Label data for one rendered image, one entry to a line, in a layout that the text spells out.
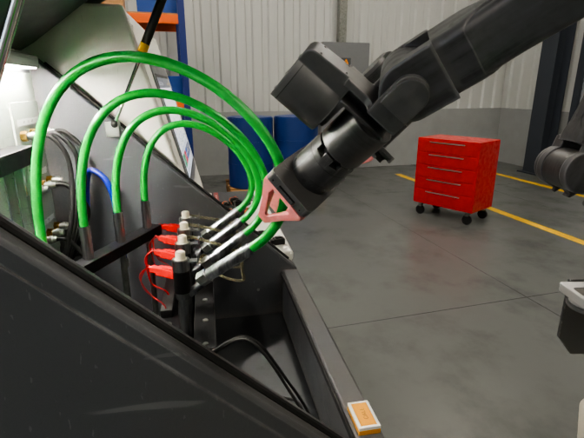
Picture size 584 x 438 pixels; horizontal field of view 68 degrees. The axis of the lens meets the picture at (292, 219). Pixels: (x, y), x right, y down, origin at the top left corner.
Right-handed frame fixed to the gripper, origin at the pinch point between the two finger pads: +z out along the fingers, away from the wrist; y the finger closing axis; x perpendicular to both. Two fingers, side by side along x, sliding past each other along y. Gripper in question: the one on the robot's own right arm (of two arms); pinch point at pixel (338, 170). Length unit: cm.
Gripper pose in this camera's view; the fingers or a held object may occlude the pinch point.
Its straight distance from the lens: 85.1
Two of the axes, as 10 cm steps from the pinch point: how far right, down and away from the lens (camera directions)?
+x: -0.6, 3.0, -9.5
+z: -7.0, 6.7, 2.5
